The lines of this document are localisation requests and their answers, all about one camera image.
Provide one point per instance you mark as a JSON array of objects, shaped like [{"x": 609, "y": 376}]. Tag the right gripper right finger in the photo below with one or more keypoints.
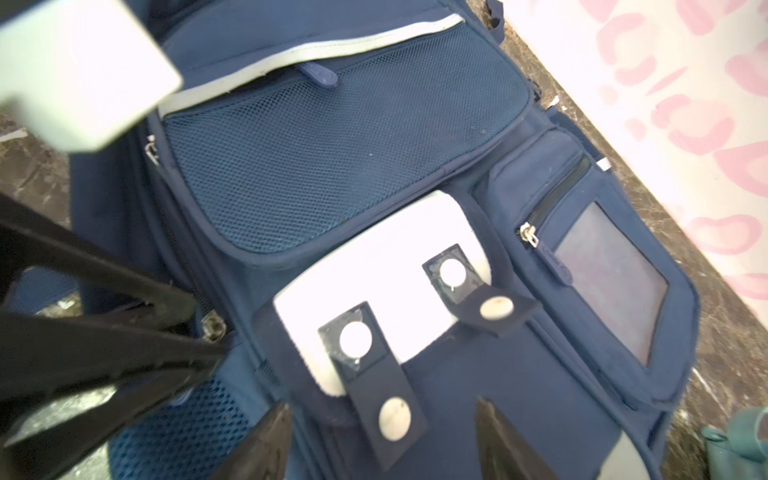
[{"x": 503, "y": 452}]

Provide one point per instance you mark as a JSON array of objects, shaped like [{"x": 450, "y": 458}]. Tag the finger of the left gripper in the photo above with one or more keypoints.
[
  {"x": 44, "y": 359},
  {"x": 29, "y": 239}
]

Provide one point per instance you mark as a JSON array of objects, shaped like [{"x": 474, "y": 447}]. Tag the light blue pencil pouch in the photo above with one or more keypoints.
[{"x": 739, "y": 452}]

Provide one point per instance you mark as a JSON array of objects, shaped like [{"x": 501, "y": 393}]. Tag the navy blue student backpack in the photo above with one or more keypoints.
[{"x": 381, "y": 224}]

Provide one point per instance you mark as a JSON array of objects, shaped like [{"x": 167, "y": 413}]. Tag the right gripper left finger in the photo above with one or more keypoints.
[{"x": 263, "y": 453}]

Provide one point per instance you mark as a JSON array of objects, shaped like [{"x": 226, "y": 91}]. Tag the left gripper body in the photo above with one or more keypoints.
[{"x": 78, "y": 74}]

